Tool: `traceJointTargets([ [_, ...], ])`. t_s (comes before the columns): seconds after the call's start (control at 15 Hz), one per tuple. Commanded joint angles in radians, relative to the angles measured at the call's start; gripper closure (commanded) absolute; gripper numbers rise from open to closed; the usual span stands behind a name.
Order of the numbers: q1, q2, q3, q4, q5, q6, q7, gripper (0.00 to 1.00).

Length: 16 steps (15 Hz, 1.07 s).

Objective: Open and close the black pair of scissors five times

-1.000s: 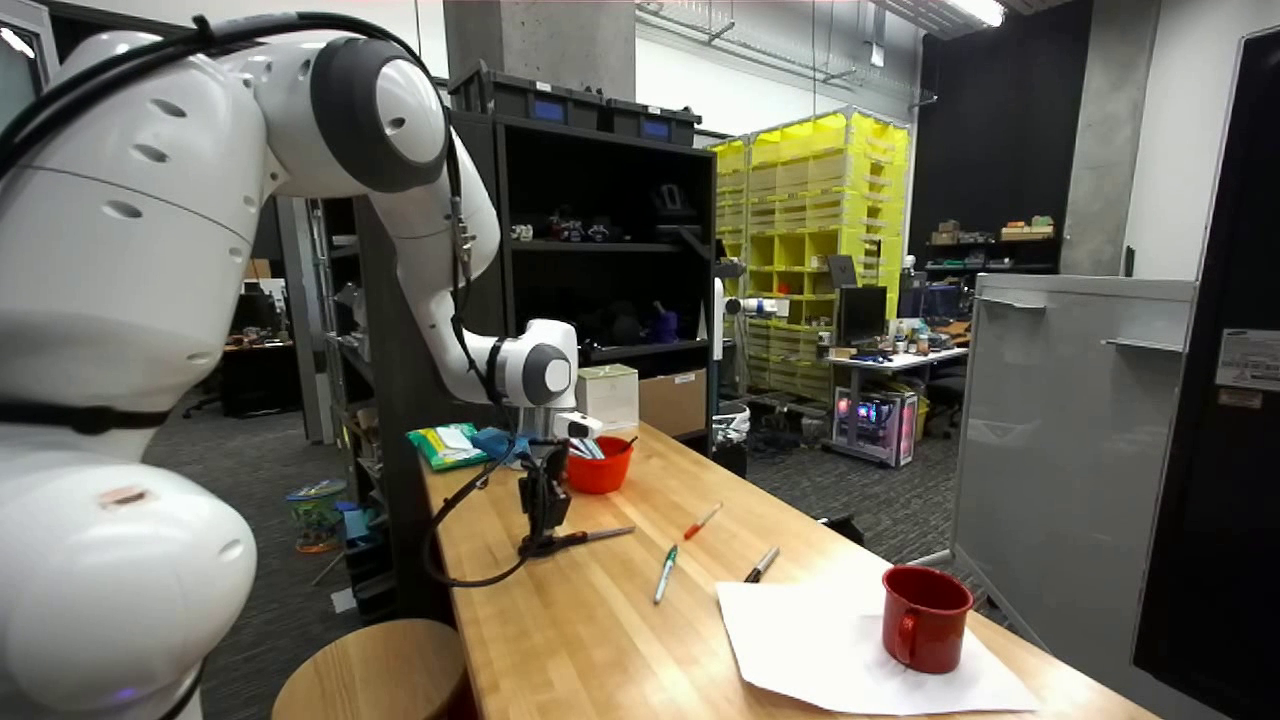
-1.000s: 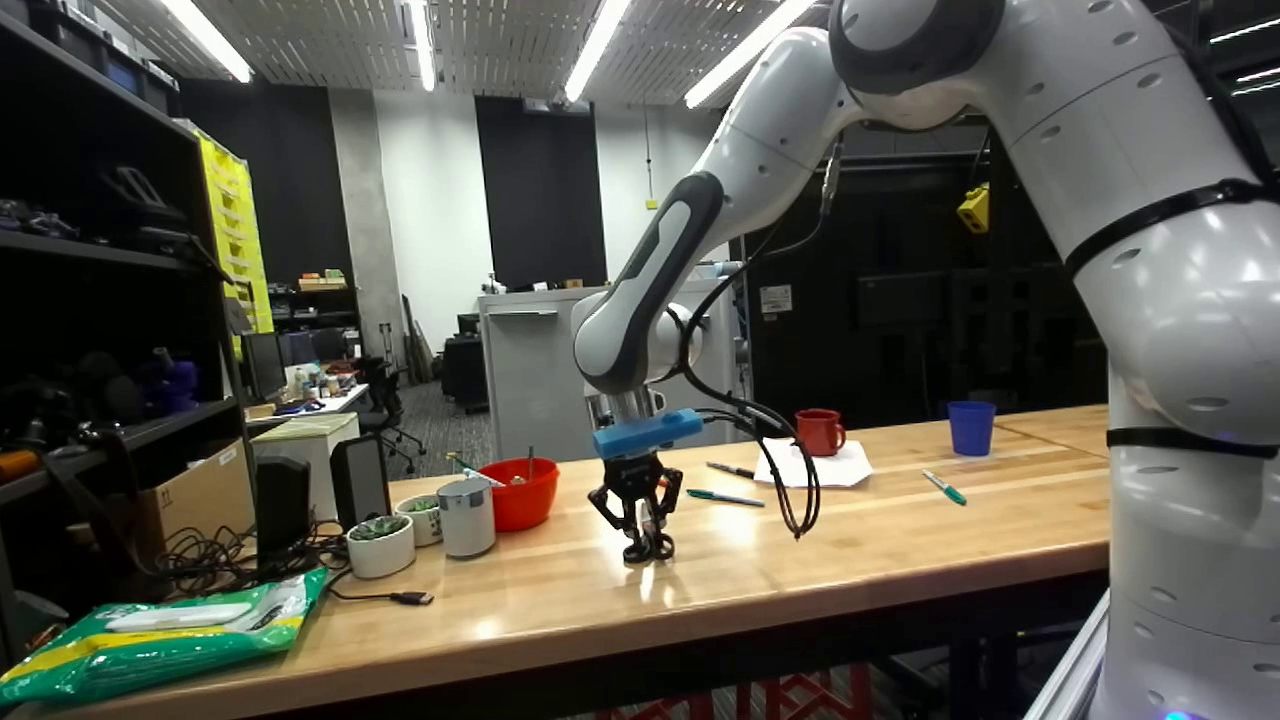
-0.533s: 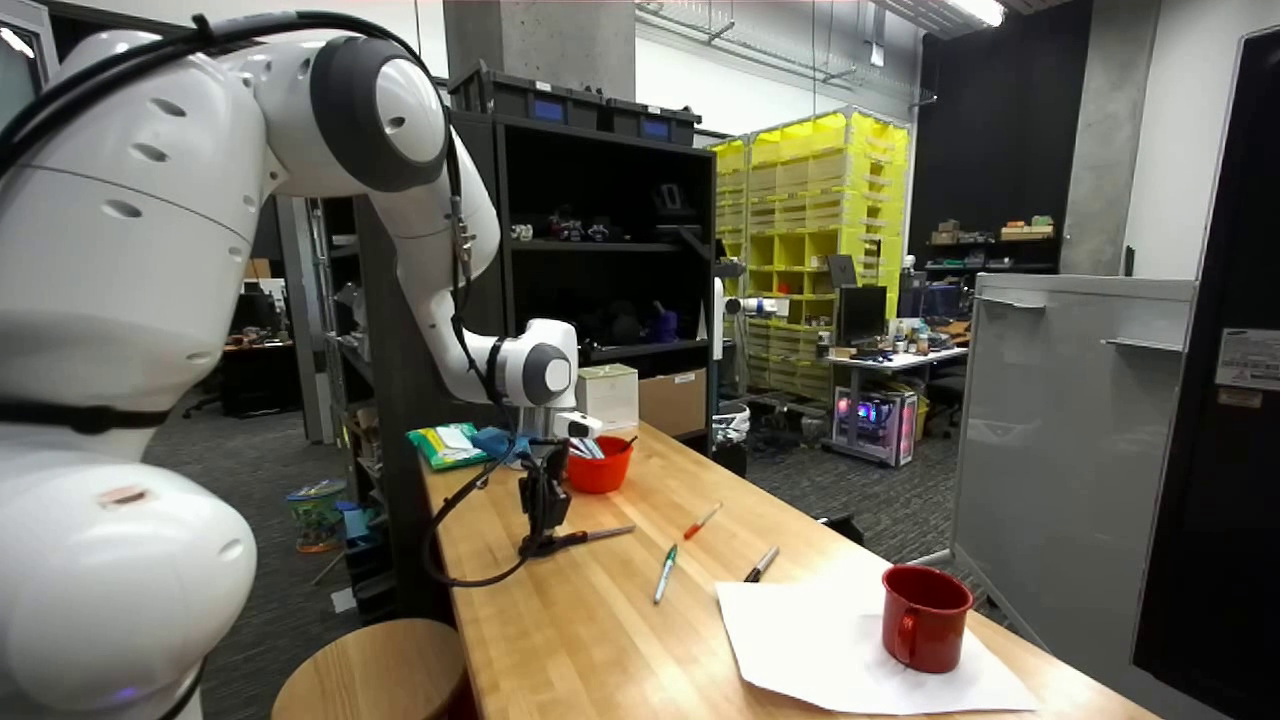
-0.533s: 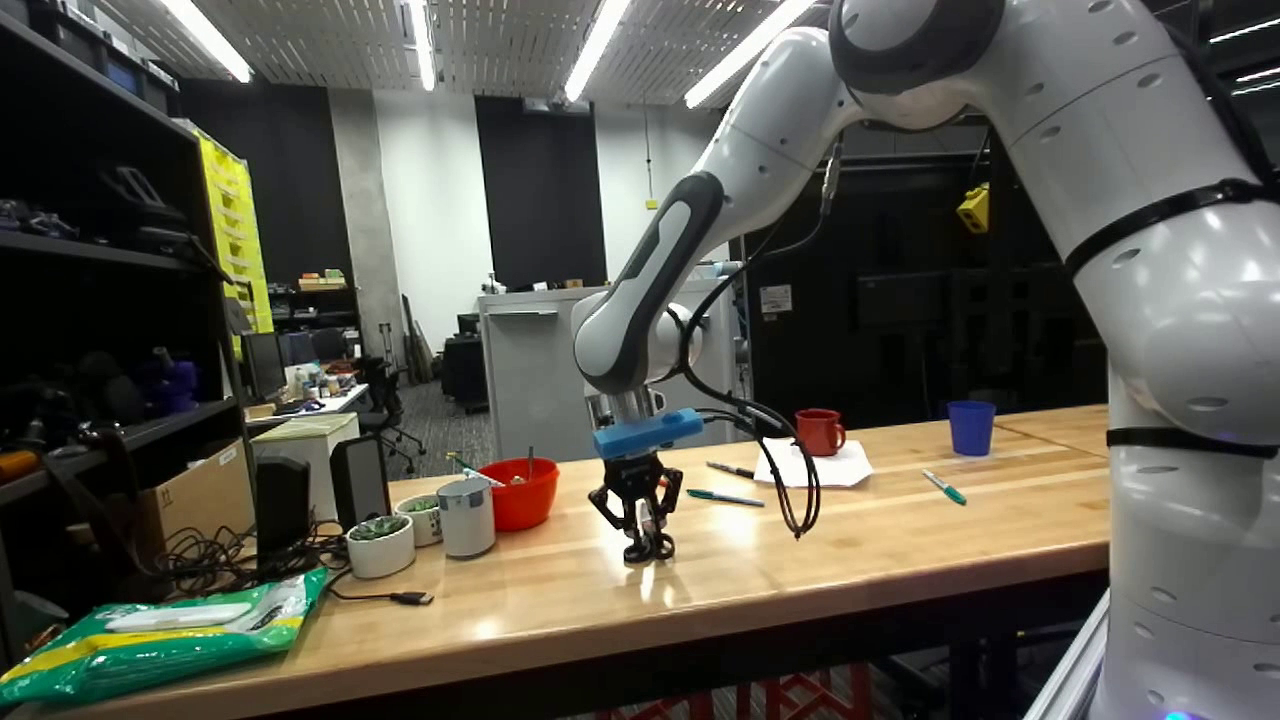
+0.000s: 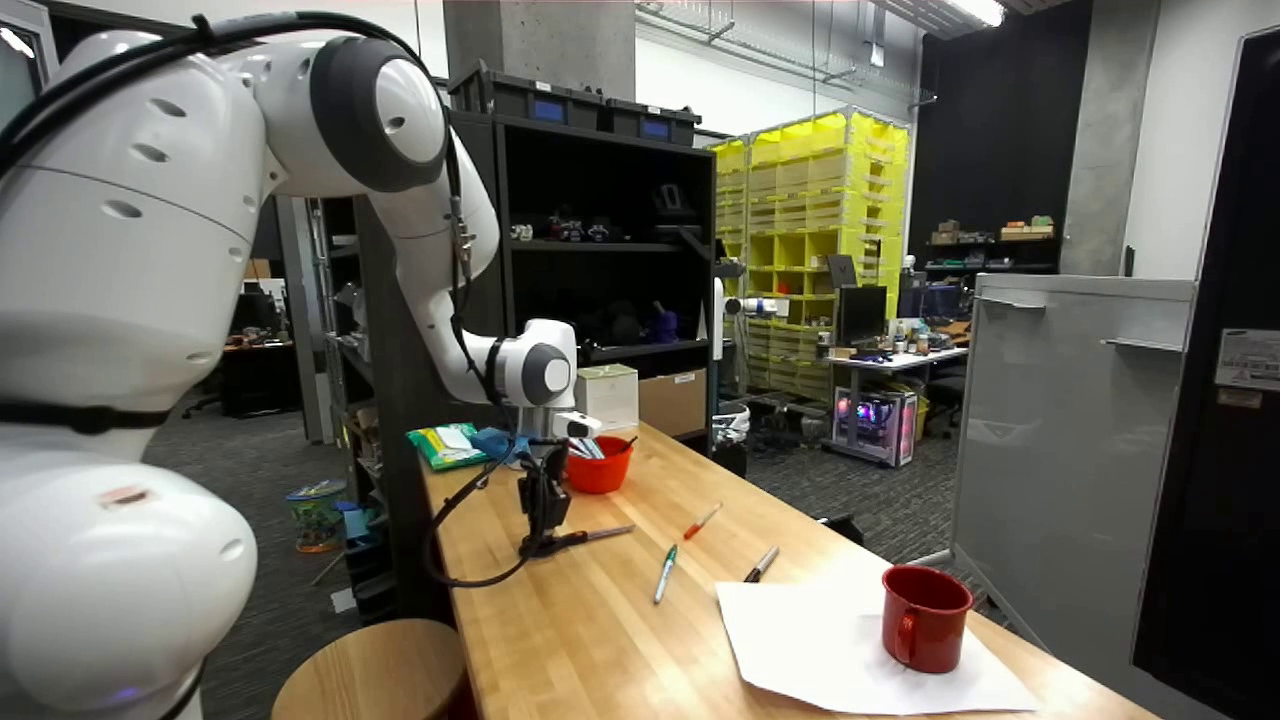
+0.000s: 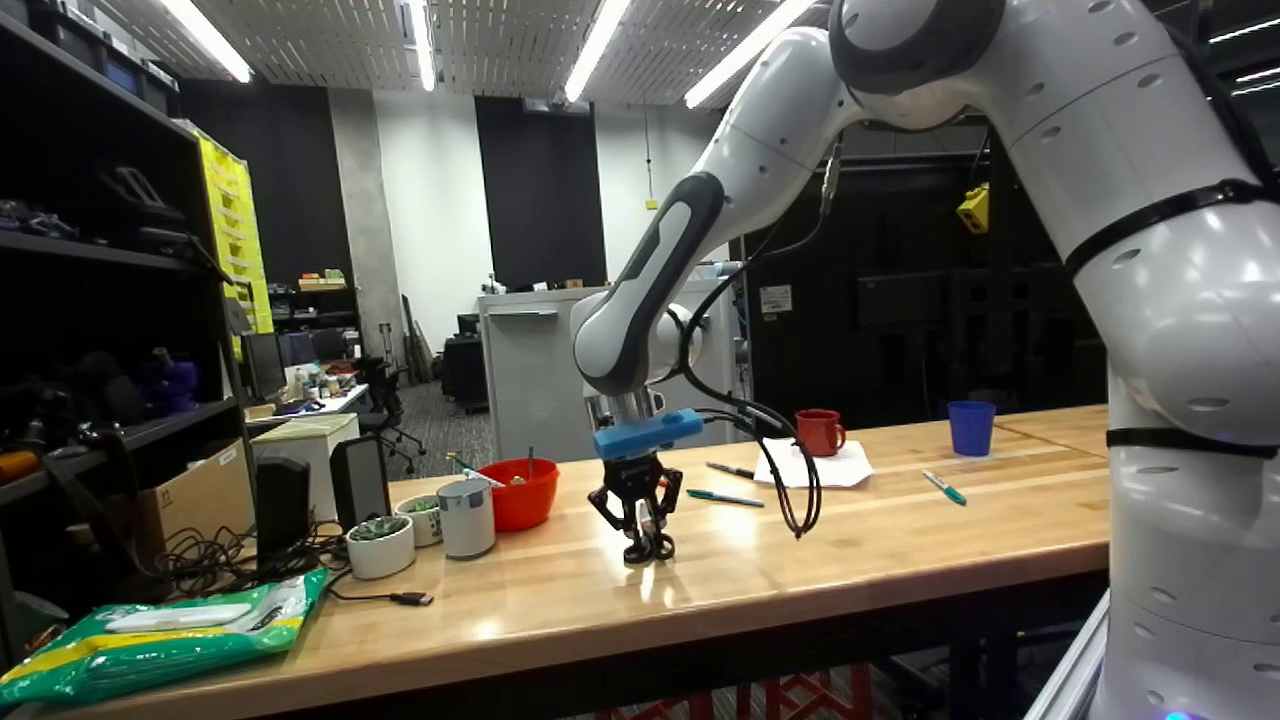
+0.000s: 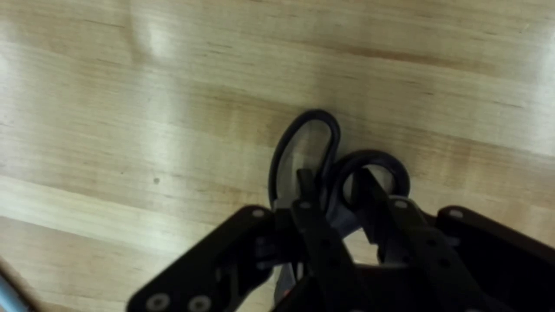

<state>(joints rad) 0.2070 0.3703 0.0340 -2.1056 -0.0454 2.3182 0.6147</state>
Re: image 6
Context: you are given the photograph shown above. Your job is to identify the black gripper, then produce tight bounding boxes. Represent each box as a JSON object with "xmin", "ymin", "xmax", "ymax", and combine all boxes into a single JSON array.
[{"xmin": 588, "ymin": 458, "xmax": 683, "ymax": 540}]

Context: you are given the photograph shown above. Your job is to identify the black scissors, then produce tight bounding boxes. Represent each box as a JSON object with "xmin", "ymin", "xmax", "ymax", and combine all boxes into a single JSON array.
[{"xmin": 626, "ymin": 496, "xmax": 675, "ymax": 563}]

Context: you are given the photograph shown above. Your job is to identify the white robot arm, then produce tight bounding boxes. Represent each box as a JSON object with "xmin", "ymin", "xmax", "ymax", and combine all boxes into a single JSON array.
[{"xmin": 576, "ymin": 0, "xmax": 1280, "ymax": 720}]

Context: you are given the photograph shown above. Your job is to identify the red bowl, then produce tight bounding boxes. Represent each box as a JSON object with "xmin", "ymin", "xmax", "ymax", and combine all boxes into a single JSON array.
[{"xmin": 483, "ymin": 458, "xmax": 560, "ymax": 533}]

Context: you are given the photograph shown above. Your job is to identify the black marker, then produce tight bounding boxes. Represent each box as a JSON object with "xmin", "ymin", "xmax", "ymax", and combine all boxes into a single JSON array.
[{"xmin": 704, "ymin": 460, "xmax": 758, "ymax": 479}]

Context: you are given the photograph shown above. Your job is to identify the grey metal cabinet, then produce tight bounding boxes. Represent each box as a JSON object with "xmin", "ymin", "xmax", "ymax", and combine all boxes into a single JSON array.
[{"xmin": 481, "ymin": 289, "xmax": 595, "ymax": 460}]

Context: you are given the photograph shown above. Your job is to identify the white cylindrical cup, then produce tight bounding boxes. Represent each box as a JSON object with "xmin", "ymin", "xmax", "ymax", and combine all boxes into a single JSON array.
[{"xmin": 437, "ymin": 479, "xmax": 498, "ymax": 560}]

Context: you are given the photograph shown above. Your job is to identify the red mug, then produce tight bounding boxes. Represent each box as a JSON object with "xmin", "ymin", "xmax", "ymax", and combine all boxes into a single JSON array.
[{"xmin": 796, "ymin": 407, "xmax": 843, "ymax": 458}]

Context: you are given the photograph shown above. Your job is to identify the small white bowl behind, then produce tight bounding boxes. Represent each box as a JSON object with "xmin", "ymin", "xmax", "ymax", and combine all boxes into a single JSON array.
[{"xmin": 401, "ymin": 496, "xmax": 445, "ymax": 547}]

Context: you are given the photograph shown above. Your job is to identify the white paper sheet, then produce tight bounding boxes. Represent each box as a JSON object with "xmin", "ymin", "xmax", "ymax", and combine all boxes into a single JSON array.
[{"xmin": 753, "ymin": 436, "xmax": 871, "ymax": 488}]

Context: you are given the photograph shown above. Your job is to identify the white bowl with green contents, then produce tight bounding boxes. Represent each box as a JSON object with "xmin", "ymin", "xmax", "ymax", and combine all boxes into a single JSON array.
[{"xmin": 343, "ymin": 511, "xmax": 416, "ymax": 582}]

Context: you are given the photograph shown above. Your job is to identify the black speaker box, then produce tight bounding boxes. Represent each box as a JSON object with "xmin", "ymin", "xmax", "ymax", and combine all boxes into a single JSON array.
[{"xmin": 333, "ymin": 436, "xmax": 387, "ymax": 529}]

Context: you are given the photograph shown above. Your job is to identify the green marker right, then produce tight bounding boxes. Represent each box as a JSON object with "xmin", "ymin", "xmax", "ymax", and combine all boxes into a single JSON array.
[{"xmin": 924, "ymin": 468, "xmax": 970, "ymax": 509}]

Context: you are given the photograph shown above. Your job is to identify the blue cup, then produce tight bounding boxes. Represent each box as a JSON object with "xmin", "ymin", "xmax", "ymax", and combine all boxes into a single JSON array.
[{"xmin": 947, "ymin": 400, "xmax": 996, "ymax": 458}]

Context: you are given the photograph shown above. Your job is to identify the cardboard box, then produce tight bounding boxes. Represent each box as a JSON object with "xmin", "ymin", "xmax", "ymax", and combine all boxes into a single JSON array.
[{"xmin": 138, "ymin": 439, "xmax": 258, "ymax": 560}]

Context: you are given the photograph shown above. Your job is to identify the green wipes package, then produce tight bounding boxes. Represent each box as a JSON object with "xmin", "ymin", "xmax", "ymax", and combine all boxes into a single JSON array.
[{"xmin": 0, "ymin": 569, "xmax": 333, "ymax": 708}]

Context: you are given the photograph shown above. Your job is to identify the black shelving unit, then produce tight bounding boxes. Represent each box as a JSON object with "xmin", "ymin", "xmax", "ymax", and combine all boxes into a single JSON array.
[{"xmin": 0, "ymin": 0, "xmax": 243, "ymax": 626}]

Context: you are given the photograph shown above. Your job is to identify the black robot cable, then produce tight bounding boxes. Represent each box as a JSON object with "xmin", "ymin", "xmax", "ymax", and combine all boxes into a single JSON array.
[{"xmin": 673, "ymin": 146, "xmax": 843, "ymax": 546}]

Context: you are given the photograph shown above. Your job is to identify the black usb cable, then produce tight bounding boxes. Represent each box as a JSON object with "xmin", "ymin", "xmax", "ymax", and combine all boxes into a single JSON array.
[{"xmin": 327, "ymin": 582, "xmax": 437, "ymax": 614}]

